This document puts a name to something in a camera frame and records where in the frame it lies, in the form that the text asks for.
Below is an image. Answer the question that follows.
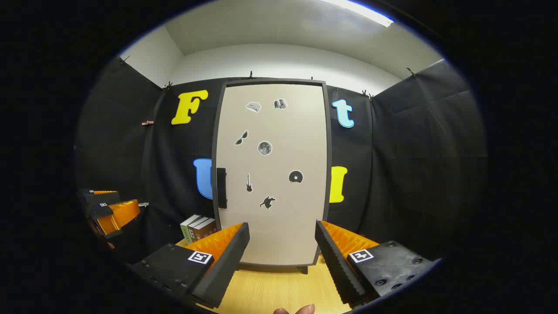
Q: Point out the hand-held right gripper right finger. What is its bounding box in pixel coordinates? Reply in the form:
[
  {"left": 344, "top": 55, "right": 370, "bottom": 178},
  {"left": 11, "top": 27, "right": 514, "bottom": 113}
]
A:
[{"left": 315, "top": 220, "right": 442, "bottom": 308}]

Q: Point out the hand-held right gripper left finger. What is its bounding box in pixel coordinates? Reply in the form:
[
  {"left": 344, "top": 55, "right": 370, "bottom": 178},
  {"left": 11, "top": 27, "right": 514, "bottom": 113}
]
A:
[{"left": 130, "top": 222, "right": 250, "bottom": 309}]

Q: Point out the black door handle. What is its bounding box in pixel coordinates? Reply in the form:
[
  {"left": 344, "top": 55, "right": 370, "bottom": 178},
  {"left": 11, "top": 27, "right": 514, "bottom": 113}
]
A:
[{"left": 216, "top": 167, "right": 228, "bottom": 209}]

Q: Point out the dark grey cabinet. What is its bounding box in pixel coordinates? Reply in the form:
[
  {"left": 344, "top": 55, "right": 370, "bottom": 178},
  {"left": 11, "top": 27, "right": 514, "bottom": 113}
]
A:
[{"left": 211, "top": 78, "right": 333, "bottom": 274}]

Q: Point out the green white book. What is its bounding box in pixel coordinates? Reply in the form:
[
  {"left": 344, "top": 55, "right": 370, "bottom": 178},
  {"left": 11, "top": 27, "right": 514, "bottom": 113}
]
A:
[{"left": 180, "top": 214, "right": 202, "bottom": 245}]

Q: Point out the black backdrop cloth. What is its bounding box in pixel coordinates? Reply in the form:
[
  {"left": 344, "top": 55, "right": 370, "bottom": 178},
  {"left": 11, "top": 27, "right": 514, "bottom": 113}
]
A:
[{"left": 74, "top": 57, "right": 487, "bottom": 262}]

